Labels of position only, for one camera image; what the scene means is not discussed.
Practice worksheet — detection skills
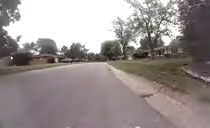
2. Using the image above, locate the large leafy tree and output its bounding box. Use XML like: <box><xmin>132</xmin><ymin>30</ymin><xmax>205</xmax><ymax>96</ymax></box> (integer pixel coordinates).
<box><xmin>0</xmin><ymin>0</ymin><xmax>23</xmax><ymax>59</ymax></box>

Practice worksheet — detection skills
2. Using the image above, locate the parked car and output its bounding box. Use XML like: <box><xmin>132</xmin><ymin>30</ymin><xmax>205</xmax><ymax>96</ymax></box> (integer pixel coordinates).
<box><xmin>60</xmin><ymin>57</ymin><xmax>74</xmax><ymax>64</ymax></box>

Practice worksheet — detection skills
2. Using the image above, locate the house behind trees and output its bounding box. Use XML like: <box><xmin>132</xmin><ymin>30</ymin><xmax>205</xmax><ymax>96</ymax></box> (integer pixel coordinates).
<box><xmin>132</xmin><ymin>45</ymin><xmax>184</xmax><ymax>60</ymax></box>

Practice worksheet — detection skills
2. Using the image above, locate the tall thin tree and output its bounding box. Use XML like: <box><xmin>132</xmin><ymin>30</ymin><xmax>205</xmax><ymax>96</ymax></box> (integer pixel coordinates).
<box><xmin>111</xmin><ymin>0</ymin><xmax>179</xmax><ymax>60</ymax></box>

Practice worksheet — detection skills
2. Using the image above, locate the row of trees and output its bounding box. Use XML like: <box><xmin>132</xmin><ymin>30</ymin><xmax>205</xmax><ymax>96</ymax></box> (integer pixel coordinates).
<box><xmin>22</xmin><ymin>37</ymin><xmax>109</xmax><ymax>63</ymax></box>

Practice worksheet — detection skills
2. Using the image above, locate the grass strip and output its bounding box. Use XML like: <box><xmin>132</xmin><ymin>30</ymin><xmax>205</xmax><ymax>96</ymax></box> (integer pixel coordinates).
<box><xmin>0</xmin><ymin>62</ymin><xmax>74</xmax><ymax>76</ymax></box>

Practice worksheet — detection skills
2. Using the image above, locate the grey asphalt road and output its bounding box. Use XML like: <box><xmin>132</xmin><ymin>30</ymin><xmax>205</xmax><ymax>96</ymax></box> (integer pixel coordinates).
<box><xmin>0</xmin><ymin>61</ymin><xmax>177</xmax><ymax>128</ymax></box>

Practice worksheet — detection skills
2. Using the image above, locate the pale concrete kerb strip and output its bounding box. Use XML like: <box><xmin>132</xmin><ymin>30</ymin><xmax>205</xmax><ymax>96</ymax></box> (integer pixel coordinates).
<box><xmin>104</xmin><ymin>62</ymin><xmax>210</xmax><ymax>128</ymax></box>

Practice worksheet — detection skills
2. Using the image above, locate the low brick house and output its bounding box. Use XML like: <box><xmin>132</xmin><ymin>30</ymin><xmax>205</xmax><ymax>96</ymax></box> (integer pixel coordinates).
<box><xmin>28</xmin><ymin>53</ymin><xmax>66</xmax><ymax>65</ymax></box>

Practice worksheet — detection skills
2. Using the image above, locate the grass verge with dirt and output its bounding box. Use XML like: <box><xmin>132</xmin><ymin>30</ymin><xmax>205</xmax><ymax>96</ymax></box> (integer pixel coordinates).
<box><xmin>107</xmin><ymin>58</ymin><xmax>210</xmax><ymax>106</ymax></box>

